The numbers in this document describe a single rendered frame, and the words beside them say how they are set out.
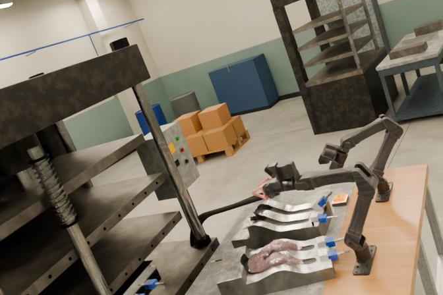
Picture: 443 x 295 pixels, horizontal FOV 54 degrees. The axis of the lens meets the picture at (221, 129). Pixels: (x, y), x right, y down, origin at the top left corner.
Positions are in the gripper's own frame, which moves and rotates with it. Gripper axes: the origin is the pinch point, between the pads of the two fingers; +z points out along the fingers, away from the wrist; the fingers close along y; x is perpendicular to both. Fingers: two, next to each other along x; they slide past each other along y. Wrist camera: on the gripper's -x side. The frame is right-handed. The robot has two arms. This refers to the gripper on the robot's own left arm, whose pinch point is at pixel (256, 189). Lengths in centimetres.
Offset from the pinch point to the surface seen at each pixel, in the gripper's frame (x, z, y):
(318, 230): 33.0, -14.2, -15.7
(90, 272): 1, 58, 55
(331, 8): -37, 122, -678
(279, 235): 33.0, 6.9, -14.5
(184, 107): 38, 437, -560
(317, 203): 27.1, -11.1, -31.4
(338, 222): 40, -18, -33
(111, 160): -34, 66, 11
